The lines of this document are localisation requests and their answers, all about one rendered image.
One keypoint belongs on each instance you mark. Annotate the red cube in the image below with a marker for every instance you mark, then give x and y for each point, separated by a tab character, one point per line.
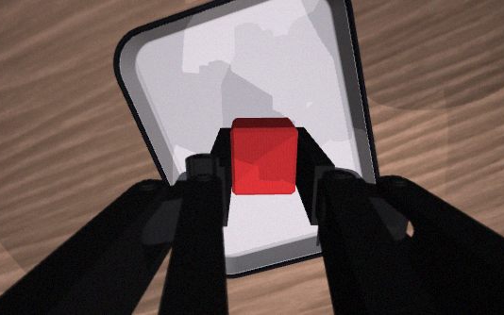
263	156

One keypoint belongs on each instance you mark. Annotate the white tray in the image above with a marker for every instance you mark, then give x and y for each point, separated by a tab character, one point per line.
187	75

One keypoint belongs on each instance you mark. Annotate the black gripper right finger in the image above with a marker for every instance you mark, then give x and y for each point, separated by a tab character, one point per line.
373	266

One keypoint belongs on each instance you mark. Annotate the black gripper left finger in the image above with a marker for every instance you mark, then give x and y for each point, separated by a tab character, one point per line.
108	264

